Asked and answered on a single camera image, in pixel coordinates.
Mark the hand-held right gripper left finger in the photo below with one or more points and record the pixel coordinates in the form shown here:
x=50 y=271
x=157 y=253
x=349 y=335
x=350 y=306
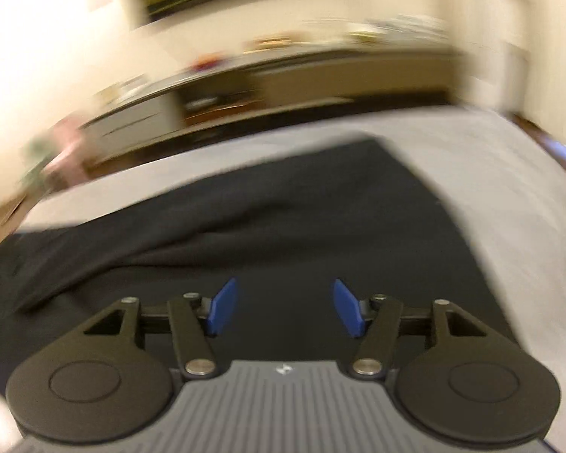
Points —
x=221 y=306

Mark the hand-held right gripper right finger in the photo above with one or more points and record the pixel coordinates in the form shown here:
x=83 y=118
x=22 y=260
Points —
x=348 y=306

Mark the black garment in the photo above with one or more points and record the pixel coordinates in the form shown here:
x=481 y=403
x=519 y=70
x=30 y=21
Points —
x=264 y=226

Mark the pink chair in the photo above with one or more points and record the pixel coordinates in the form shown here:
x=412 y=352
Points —
x=63 y=151

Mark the long wooden cabinet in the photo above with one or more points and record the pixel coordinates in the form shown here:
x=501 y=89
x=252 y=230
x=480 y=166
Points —
x=273 y=89

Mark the red object on cabinet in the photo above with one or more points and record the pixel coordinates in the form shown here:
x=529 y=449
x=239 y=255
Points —
x=210 y=62

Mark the white clutter on cabinet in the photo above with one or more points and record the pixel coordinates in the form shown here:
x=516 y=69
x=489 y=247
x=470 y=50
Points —
x=396 y=26

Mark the wooden bed frame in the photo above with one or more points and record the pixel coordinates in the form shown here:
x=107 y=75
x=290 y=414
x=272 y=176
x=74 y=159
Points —
x=556 y=146

